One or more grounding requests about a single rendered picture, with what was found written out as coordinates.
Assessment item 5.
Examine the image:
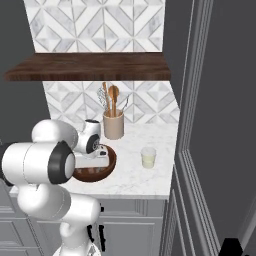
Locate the grey cupboard door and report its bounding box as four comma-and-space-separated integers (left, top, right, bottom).
0, 218, 64, 256
87, 221, 165, 256

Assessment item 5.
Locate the grey drawer front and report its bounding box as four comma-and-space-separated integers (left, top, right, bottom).
0, 181, 22, 218
98, 198, 167, 218

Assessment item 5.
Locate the wooden spatula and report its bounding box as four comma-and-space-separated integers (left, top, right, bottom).
101, 81, 111, 114

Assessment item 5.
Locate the glass of lemonade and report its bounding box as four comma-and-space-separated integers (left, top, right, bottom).
140, 146, 158, 170

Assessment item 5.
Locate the metal whisk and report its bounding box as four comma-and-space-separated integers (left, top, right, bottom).
96, 87, 110, 113

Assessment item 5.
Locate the metal kitchen tool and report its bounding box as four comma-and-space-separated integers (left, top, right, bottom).
120, 93, 132, 113

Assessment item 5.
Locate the black cupboard handle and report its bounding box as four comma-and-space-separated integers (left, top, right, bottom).
98, 224, 107, 253
86, 224, 94, 242

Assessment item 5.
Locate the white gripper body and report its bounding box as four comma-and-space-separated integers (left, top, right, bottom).
74, 153, 111, 170

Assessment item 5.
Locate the dark wooden shelf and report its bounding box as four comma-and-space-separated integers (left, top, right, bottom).
2, 51, 173, 83

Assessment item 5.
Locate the brown wooden bowl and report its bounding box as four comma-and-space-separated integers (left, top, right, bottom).
72, 143, 118, 184

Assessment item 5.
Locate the beige utensil pot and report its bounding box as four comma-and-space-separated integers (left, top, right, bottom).
102, 109, 126, 141

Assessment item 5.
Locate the wooden spoon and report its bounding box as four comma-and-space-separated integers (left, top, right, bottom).
108, 85, 120, 118

